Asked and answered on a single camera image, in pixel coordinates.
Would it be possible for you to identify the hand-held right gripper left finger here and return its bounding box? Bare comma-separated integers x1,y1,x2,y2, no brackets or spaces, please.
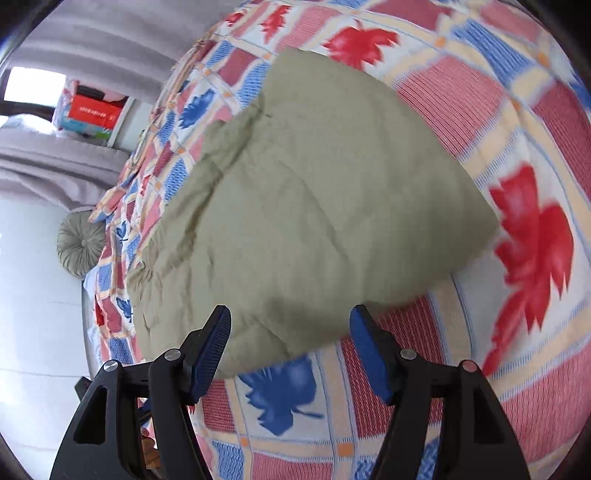
48,305,232,480

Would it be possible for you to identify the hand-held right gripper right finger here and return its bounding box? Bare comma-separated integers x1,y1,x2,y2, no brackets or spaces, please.
349,305,532,480

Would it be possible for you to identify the olive green puffer jacket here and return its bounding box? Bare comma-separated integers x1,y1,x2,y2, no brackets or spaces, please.
126,46,500,381

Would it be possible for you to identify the round green pleated cushion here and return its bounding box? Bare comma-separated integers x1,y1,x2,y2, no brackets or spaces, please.
56,210,108,278

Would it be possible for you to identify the grey curtain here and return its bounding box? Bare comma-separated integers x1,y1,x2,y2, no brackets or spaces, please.
9,0,245,84
0,115,130,217

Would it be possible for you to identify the teal box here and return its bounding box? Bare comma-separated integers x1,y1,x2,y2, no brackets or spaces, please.
55,115,114,141

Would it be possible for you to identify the red box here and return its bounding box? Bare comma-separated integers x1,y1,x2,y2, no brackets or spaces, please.
68,95,125,130

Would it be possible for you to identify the leaf-patterned checked quilt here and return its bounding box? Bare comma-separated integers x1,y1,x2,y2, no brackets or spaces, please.
88,0,591,480

